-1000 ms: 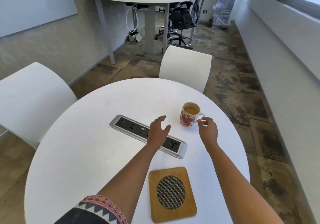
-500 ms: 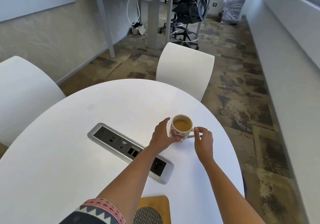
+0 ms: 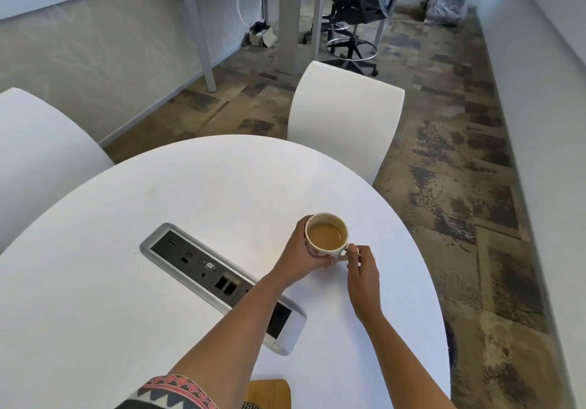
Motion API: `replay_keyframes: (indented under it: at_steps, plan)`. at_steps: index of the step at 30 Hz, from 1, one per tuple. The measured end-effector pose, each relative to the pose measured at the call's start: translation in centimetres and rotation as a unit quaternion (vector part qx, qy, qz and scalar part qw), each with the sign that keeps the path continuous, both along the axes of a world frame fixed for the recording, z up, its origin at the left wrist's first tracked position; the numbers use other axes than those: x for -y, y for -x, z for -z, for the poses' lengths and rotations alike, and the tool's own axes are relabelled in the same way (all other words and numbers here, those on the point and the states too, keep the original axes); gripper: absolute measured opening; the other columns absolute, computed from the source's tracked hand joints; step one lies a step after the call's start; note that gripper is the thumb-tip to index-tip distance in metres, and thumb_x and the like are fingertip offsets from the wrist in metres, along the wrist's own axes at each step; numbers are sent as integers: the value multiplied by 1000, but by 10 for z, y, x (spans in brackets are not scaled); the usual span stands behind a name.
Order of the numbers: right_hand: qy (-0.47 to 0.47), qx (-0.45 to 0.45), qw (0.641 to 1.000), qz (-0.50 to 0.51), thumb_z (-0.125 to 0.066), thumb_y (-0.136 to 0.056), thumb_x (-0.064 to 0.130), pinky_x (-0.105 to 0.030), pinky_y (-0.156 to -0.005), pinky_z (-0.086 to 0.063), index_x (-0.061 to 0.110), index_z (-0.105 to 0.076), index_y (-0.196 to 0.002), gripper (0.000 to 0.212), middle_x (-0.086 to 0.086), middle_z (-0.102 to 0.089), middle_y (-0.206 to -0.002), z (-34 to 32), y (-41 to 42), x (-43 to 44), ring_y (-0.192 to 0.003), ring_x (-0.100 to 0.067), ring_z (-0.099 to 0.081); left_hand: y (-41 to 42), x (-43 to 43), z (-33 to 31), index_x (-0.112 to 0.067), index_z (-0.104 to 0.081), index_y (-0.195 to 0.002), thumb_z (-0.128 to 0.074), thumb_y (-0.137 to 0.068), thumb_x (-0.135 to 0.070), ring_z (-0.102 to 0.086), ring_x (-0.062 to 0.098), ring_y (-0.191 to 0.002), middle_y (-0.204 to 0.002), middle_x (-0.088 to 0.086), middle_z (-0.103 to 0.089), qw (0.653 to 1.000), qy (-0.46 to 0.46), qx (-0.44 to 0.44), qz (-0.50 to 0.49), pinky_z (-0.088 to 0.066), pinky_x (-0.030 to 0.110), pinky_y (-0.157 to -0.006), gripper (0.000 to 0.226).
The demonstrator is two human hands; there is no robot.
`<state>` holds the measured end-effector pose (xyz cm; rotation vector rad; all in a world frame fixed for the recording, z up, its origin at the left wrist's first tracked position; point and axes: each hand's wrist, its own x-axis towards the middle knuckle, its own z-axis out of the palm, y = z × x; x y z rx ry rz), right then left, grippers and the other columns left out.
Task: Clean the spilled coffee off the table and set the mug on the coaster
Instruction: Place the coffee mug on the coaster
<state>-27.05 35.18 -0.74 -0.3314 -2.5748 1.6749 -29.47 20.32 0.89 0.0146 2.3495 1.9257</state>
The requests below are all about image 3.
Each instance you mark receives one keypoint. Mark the person's left hand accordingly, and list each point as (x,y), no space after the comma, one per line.
(290,262)

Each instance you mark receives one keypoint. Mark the person's right hand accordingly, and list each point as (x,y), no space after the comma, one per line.
(364,285)

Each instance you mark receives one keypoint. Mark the person's left thumb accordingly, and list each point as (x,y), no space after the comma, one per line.
(305,224)

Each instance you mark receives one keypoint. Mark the person's right thumb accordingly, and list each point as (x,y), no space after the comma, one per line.
(351,261)

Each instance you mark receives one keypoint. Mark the white cup with red print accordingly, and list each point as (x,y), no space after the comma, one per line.
(336,252)

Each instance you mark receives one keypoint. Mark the person's left forearm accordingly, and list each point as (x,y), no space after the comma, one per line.
(233,331)

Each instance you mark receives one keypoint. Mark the person's right forearm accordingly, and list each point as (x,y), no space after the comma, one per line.
(403,363)

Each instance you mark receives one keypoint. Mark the milky brown tea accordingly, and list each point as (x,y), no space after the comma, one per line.
(326,235)

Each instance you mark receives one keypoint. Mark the silver table socket panel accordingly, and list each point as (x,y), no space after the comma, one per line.
(215,276)

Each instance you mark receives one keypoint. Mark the white curved-back chair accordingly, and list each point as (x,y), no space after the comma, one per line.
(41,161)
(343,116)

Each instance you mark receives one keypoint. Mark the light wooden chair seat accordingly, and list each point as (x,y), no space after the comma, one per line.
(270,395)

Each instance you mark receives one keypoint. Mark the small open cardboard box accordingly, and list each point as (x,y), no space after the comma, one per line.
(264,36)

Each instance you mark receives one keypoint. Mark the patterned red black sleeve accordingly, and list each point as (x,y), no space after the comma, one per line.
(174,392)

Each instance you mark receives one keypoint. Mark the grey metal desk frame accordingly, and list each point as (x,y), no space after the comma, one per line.
(288,20)

